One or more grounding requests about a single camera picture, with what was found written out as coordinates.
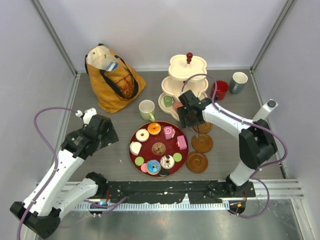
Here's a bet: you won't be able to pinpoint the salmon pink swirl roll cake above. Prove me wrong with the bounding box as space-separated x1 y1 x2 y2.
173 101 183 113

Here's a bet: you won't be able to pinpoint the white cream cake slice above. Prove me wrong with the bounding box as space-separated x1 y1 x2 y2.
129 141 142 156

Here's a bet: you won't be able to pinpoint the magenta swirl roll cake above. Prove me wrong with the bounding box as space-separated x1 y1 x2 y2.
163 126 175 140

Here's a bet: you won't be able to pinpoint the pink layered cake slice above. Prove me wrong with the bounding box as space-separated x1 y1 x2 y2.
176 135 188 150

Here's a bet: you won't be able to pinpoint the metal serving tongs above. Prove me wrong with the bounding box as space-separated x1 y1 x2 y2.
189 125 201 138

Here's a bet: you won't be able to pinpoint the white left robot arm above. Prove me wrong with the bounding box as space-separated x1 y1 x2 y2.
10 114 119 239

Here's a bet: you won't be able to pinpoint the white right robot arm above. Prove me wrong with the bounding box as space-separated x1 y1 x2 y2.
177 90 278 197

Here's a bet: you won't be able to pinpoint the brown wooden coaster top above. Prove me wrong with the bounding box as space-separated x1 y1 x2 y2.
198 122 213 134

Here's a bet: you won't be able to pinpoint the brown wooden coaster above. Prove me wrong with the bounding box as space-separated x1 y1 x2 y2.
191 133 214 153
198 122 213 134
185 151 209 174

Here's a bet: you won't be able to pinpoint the green swirl roll cake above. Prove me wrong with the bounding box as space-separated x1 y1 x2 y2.
163 95 174 108

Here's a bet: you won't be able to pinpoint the white frosted donut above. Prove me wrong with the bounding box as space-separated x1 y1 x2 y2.
135 129 150 143

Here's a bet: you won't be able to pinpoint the brown wooden coaster middle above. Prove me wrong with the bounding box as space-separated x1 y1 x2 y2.
191 133 214 153

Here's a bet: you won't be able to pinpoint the large green macaron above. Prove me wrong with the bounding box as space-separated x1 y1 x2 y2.
134 156 145 166

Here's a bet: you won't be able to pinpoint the orange glazed donut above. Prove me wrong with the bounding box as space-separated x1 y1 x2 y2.
147 122 162 136

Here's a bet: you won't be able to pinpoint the red mug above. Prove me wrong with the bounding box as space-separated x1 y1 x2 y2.
210 80 229 101

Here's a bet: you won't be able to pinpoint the light green mug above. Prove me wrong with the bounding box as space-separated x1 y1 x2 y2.
138 99 155 122

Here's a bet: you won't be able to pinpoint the cream three-tier cake stand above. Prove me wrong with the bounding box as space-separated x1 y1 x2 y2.
158 52 209 121

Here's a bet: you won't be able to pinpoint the pink macaron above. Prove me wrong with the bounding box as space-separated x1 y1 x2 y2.
140 163 148 173

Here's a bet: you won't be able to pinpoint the small green macaron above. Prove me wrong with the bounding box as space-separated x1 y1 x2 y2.
173 152 183 162

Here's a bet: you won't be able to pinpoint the red round lacquer tray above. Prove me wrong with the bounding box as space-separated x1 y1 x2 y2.
129 121 189 178

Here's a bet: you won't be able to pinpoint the brown wooden coaster bottom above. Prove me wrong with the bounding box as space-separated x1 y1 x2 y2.
185 151 209 174

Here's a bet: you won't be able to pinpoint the yellow tote bag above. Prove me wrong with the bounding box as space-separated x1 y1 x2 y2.
84 43 147 114

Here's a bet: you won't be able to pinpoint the blue frosted donut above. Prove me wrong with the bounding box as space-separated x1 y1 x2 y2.
146 159 162 175

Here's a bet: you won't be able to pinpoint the white chocolate sprinkle donut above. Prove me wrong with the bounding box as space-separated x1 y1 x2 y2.
160 155 175 170

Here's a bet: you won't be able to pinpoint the grey blue mug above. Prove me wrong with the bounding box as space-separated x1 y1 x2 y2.
229 72 248 94

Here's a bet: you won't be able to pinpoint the black sandwich cookie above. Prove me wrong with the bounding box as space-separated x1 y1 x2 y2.
159 169 169 177

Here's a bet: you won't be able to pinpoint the blue white packet in bag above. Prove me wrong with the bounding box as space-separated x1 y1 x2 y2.
105 61 119 72

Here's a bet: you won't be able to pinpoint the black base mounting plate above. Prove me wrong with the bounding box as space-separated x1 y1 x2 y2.
106 180 256 204

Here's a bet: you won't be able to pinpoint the white bottle grey cap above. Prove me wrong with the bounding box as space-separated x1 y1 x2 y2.
252 99 278 122

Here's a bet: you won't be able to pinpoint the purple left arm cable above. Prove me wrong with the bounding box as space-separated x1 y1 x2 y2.
16 106 131 240

